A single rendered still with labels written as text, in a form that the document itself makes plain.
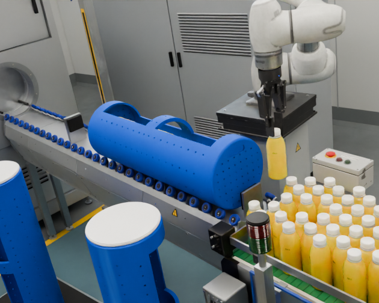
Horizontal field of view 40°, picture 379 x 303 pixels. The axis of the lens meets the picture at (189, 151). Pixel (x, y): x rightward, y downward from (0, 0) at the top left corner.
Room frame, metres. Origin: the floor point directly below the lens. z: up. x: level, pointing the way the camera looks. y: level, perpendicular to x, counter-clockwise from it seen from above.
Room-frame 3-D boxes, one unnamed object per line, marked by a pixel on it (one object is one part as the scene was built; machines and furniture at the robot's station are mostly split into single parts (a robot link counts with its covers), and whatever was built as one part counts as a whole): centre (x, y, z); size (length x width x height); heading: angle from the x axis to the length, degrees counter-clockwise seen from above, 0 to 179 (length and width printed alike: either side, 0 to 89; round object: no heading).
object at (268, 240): (1.16, -0.15, 1.18); 0.06 x 0.06 x 0.05
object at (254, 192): (1.68, -0.20, 0.99); 0.10 x 0.02 x 0.12; 128
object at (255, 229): (1.16, -0.15, 1.23); 0.06 x 0.06 x 0.04
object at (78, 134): (2.74, 0.61, 1.00); 0.10 x 0.04 x 0.15; 128
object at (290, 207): (1.54, -0.31, 0.98); 0.07 x 0.07 x 0.16
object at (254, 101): (2.44, -0.43, 1.13); 0.22 x 0.18 x 0.06; 45
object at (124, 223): (1.61, 0.28, 1.03); 0.28 x 0.28 x 0.01
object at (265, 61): (1.61, -0.30, 1.55); 0.09 x 0.09 x 0.06
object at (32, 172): (3.25, 1.09, 0.31); 0.06 x 0.06 x 0.63; 38
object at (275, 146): (1.61, -0.30, 1.20); 0.07 x 0.07 x 0.16
